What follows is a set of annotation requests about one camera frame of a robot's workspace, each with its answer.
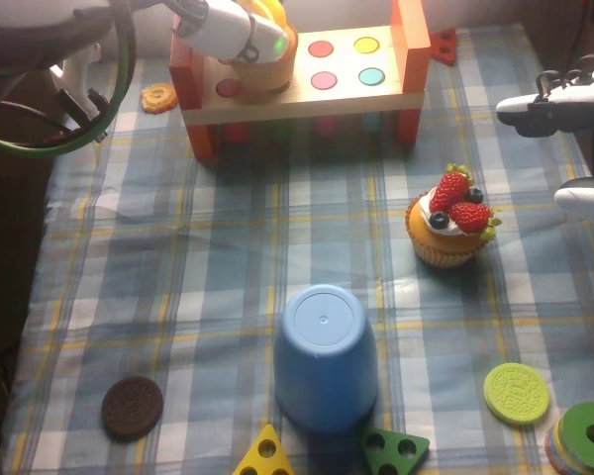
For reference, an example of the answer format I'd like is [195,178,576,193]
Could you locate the lemon slice cupcake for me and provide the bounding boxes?
[227,0,299,104]

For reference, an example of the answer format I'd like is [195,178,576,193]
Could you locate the teal round peg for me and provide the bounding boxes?
[357,66,387,87]

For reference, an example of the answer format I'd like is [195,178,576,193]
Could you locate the yellow triangle block with holes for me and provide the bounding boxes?
[232,424,297,475]

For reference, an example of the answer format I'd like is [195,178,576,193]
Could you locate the red wooden peg bench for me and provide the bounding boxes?
[169,0,432,164]

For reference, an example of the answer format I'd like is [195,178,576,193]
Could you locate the brown sandwich cookie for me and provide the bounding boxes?
[101,375,165,441]

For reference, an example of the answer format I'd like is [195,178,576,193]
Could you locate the yellow flower-shaped biscuit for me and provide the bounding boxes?
[141,82,179,116]

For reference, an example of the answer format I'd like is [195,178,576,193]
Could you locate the blue plastic cup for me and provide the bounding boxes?
[273,284,380,435]

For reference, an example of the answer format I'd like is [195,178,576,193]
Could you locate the green triangle block with holes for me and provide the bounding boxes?
[360,427,431,475]

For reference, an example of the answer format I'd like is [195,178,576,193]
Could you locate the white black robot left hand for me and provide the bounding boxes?
[165,0,290,65]

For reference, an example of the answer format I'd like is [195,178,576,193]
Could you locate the green wooden ring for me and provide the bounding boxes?
[557,401,594,474]

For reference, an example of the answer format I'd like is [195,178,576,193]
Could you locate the red triangle block with holes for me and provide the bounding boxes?
[429,28,458,68]

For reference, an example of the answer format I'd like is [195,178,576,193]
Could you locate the strawberry blueberry cupcake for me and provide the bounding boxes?
[405,162,504,269]

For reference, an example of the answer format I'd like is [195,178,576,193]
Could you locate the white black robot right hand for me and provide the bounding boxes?
[495,51,594,228]

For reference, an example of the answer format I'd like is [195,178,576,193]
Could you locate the stacked coloured wooden rings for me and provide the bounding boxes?
[544,419,584,475]

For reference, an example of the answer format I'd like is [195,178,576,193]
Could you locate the lime green sandwich cookie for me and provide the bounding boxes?
[483,362,551,427]

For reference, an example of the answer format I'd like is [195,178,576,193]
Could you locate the blue plaid tablecloth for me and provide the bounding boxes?
[0,22,594,475]

